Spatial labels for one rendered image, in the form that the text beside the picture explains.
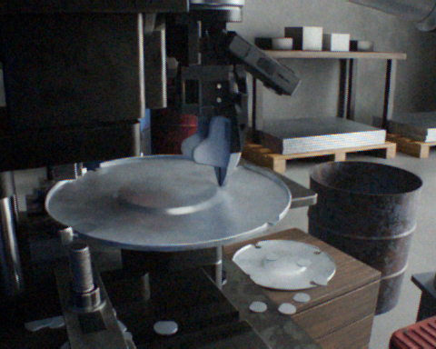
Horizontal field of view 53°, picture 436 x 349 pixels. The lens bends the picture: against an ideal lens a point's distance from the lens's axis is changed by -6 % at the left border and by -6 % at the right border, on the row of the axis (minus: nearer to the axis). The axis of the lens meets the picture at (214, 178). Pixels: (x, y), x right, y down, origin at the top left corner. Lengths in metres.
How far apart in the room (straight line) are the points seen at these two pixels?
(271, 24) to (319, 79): 0.77
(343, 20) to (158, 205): 4.46
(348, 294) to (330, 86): 3.72
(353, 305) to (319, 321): 0.13
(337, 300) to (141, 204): 0.81
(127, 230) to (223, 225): 0.10
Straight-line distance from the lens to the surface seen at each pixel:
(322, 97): 4.78
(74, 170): 0.50
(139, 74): 0.44
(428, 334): 0.38
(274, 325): 0.56
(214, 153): 0.55
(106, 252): 0.48
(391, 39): 5.34
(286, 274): 1.26
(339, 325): 1.30
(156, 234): 0.46
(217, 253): 0.56
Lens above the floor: 0.97
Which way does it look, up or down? 18 degrees down
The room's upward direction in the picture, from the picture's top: straight up
